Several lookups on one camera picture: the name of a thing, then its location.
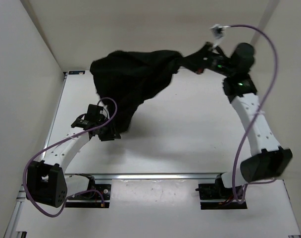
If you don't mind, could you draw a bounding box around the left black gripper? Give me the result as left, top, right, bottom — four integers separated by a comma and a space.
96, 116, 121, 141

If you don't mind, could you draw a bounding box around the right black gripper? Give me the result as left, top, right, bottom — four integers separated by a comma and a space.
174, 43, 232, 77

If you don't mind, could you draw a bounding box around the black pleated skirt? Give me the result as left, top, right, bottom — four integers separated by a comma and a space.
90, 49, 206, 133

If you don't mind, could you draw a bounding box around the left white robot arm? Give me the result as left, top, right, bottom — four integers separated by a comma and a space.
25, 104, 120, 208

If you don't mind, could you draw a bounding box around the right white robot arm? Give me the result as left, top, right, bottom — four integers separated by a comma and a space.
204, 43, 293, 198

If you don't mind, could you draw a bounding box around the left blue table label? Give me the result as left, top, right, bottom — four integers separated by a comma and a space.
68, 70, 85, 75

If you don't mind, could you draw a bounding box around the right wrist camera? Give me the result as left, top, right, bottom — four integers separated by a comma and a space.
210, 24, 226, 40

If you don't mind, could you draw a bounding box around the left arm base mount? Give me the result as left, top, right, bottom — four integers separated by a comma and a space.
65, 174, 111, 209

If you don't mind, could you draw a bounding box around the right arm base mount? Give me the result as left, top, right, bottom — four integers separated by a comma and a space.
195, 178, 247, 210

